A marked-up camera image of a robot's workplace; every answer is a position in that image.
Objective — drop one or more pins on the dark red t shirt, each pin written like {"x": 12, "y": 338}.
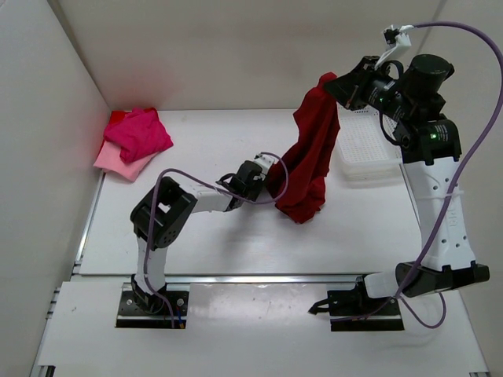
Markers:
{"x": 309, "y": 158}

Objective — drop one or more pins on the aluminium rail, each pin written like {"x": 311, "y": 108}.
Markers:
{"x": 311, "y": 278}

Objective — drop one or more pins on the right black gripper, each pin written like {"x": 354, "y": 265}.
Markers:
{"x": 346, "y": 90}

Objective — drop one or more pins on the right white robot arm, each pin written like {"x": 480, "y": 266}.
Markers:
{"x": 431, "y": 149}

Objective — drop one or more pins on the light pink folded t shirt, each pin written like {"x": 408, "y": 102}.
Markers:
{"x": 108, "y": 159}

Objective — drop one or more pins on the bright red folded t shirt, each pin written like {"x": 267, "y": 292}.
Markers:
{"x": 119, "y": 116}

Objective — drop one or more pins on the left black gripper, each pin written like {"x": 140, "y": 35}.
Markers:
{"x": 254, "y": 195}

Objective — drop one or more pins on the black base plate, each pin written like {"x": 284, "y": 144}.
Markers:
{"x": 131, "y": 314}
{"x": 353, "y": 311}

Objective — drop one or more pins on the magenta folded t shirt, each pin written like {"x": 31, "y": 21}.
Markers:
{"x": 139, "y": 136}

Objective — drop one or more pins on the white plastic mesh basket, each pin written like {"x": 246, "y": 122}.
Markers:
{"x": 363, "y": 149}

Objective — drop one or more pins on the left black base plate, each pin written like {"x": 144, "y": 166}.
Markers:
{"x": 131, "y": 314}

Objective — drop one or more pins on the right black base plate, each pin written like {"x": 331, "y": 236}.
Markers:
{"x": 353, "y": 311}

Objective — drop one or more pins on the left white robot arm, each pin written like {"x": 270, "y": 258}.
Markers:
{"x": 160, "y": 216}

